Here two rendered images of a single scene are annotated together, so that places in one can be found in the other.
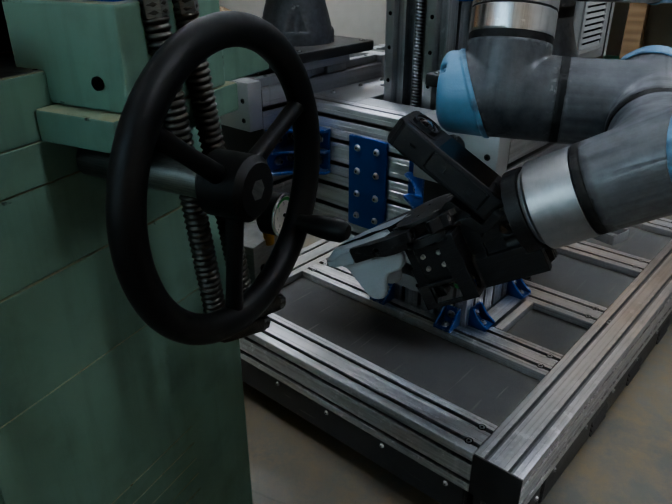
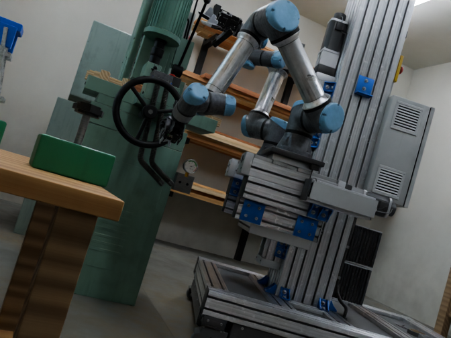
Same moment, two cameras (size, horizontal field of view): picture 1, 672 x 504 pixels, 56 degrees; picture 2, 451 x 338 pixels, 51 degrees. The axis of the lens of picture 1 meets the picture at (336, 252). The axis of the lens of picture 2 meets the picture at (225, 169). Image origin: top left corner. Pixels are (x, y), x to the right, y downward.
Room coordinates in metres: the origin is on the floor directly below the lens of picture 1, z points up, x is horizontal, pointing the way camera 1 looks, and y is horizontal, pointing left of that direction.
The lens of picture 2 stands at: (-0.58, -1.47, 0.56)
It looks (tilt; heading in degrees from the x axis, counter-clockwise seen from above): 4 degrees up; 44
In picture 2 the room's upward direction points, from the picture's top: 17 degrees clockwise
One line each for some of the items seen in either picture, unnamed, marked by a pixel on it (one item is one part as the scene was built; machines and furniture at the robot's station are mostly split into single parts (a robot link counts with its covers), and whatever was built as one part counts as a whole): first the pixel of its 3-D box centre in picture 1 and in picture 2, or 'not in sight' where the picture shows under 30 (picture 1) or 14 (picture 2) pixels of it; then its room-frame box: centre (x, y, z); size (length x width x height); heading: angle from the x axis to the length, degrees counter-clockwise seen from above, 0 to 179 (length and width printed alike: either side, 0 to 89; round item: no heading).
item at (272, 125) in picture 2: not in sight; (276, 131); (1.33, 0.09, 0.98); 0.13 x 0.12 x 0.14; 105
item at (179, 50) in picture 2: not in sight; (181, 55); (0.92, 0.52, 1.22); 0.09 x 0.08 x 0.15; 63
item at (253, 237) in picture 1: (237, 253); (181, 182); (0.85, 0.15, 0.58); 0.12 x 0.08 x 0.08; 63
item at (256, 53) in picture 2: not in sight; (252, 57); (1.03, 0.12, 1.27); 0.11 x 0.08 x 0.11; 105
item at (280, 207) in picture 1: (274, 219); (189, 167); (0.82, 0.09, 0.65); 0.06 x 0.04 x 0.08; 153
